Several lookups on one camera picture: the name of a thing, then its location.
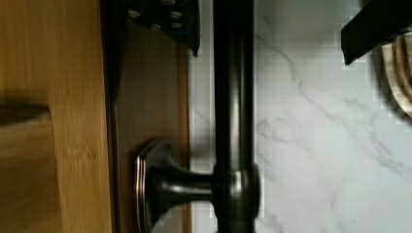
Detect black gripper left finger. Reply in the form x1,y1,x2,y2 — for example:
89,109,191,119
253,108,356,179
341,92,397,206
124,0,200,57

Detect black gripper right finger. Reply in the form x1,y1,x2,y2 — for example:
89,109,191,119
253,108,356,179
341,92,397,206
341,0,412,65

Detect wooden drawer front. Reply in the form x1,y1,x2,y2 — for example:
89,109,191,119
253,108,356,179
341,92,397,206
101,0,189,233

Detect brown wooden cutting board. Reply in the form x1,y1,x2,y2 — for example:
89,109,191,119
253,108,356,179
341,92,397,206
381,32,412,117

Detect dark metal drawer handle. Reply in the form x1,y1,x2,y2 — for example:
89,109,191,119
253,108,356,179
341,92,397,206
134,0,260,233

